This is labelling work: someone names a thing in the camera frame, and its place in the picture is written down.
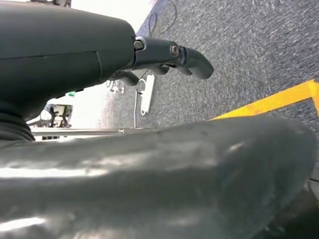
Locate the white power strip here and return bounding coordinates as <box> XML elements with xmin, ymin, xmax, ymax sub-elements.
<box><xmin>140</xmin><ymin>74</ymin><xmax>156</xmax><ymax>116</ymax></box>

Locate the dark robot body panel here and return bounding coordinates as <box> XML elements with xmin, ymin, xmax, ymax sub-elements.
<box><xmin>0</xmin><ymin>115</ymin><xmax>319</xmax><ymax>239</ymax></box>

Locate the yellow floor tape square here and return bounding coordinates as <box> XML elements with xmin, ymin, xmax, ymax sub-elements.
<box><xmin>212</xmin><ymin>79</ymin><xmax>319</xmax><ymax>120</ymax></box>

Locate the white floor cable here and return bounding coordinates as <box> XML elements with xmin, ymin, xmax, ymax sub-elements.
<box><xmin>133</xmin><ymin>78</ymin><xmax>147</xmax><ymax>129</ymax></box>

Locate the black floor cable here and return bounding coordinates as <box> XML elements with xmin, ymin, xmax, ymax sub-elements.
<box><xmin>148</xmin><ymin>0</ymin><xmax>178</xmax><ymax>39</ymax></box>

